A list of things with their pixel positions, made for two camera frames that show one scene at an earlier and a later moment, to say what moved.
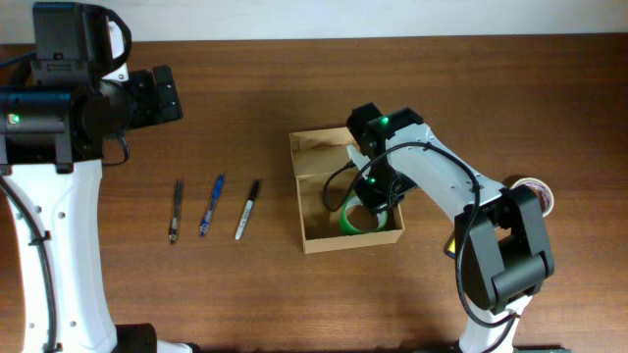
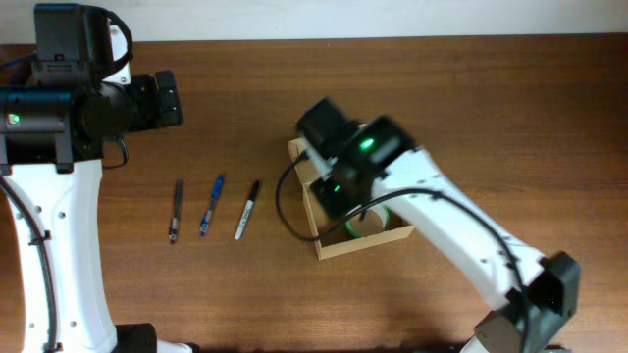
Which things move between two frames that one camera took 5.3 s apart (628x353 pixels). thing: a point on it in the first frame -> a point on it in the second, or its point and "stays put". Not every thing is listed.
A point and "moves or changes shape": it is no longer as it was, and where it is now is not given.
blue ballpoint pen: [213, 203] stays put
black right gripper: [372, 197] -> [336, 197]
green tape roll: [346, 226] moves or changes shape
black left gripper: [160, 93] stays put
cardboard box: [324, 165] stays put
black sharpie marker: [247, 211] stays put
